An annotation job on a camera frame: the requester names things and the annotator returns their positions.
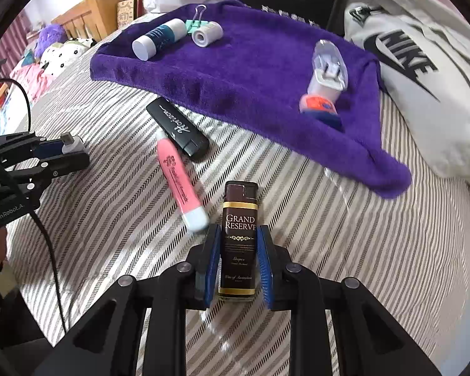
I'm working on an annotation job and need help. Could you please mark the purple towel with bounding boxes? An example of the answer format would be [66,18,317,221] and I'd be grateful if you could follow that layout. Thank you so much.
[90,0,412,200]

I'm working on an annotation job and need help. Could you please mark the grey sling bag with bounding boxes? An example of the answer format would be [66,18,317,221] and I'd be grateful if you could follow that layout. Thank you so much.
[344,0,470,206]

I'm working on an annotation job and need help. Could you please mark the small white tape roll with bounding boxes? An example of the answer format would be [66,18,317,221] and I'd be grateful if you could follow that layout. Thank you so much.
[192,21,223,46]

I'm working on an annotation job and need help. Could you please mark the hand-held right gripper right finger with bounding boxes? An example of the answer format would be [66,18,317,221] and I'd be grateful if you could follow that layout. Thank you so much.
[256,224,443,376]

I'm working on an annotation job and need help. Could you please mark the brown rectangular lighter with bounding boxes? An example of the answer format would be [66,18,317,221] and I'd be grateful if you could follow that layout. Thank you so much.
[218,180,259,302]

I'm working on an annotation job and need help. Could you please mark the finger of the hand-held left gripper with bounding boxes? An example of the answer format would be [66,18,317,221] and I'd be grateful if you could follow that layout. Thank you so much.
[0,151,91,192]
[0,132,65,165]

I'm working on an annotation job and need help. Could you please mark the striped bed sheet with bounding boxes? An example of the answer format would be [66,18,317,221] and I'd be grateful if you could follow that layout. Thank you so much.
[0,8,470,376]

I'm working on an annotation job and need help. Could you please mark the pink highlighter pen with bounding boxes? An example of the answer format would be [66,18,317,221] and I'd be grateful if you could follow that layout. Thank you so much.
[156,130,210,232]

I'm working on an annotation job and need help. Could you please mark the black cable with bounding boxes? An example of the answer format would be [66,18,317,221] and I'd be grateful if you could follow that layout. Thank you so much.
[0,78,69,333]

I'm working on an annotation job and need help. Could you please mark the white flowered plush pillow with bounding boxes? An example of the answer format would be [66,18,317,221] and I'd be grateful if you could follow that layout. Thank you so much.
[39,38,94,76]

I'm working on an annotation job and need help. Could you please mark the wooden headboard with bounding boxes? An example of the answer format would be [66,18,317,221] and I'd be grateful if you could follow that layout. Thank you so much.
[51,0,120,43]

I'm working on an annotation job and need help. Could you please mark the purple plush toy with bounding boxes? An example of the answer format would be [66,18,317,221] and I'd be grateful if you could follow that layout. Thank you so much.
[35,25,69,59]

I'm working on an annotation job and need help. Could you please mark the white charger plug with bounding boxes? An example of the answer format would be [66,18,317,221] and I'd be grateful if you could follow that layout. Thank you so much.
[60,133,87,154]

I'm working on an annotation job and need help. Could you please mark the black rectangular case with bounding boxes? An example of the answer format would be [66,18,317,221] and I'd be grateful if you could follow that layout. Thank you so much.
[146,97,210,162]

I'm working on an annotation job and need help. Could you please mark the clear plastic bottle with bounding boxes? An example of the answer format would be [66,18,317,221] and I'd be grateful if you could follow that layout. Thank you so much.
[309,39,349,100]

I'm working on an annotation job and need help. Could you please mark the patterned notebook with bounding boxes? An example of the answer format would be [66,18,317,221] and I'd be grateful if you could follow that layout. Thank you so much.
[117,0,144,28]

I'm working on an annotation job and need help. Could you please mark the white and blue bottle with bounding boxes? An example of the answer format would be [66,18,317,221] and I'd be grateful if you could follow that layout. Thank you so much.
[132,18,187,61]

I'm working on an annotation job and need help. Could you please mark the pink printed quilt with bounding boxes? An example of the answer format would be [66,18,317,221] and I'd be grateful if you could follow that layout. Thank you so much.
[10,63,55,102]

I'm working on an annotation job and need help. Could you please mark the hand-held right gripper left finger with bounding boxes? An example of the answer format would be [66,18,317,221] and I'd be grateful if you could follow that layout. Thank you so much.
[33,224,224,376]

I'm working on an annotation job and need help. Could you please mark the green binder clip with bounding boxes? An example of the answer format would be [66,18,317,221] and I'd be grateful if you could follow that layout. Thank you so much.
[185,5,210,36]

